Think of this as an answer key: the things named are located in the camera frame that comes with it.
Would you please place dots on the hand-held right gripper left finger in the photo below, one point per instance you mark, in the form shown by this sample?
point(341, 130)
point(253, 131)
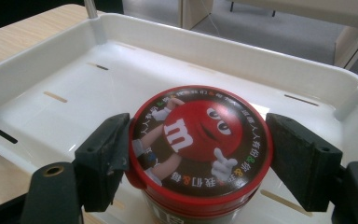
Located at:
point(105, 155)

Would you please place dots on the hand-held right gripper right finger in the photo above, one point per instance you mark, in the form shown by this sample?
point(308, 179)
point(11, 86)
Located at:
point(304, 158)

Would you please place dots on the white plastic cart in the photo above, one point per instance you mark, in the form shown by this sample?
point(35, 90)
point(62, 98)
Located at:
point(136, 71)

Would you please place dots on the candy jar with red lid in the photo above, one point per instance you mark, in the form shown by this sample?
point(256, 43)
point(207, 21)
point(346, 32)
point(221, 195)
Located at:
point(199, 140)

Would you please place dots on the metal cart pole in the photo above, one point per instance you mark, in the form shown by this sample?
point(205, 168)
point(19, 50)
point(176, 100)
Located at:
point(90, 8)

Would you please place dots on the light wooden shelf unit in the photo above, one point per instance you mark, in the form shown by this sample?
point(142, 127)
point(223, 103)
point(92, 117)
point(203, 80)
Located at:
point(195, 14)

